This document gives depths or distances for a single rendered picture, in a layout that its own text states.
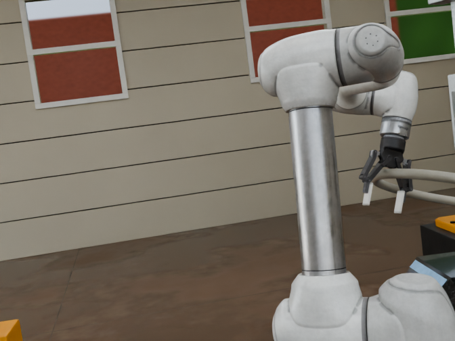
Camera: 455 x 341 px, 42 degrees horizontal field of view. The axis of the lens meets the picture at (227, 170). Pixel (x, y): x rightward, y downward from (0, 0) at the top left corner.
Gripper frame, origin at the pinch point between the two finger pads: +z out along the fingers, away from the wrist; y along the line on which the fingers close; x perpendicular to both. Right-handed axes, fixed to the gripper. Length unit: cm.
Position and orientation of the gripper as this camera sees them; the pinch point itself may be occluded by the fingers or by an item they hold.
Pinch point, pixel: (382, 203)
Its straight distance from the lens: 188.3
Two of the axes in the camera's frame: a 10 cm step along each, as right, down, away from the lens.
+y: 9.3, 2.3, 3.0
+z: -2.0, 9.7, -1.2
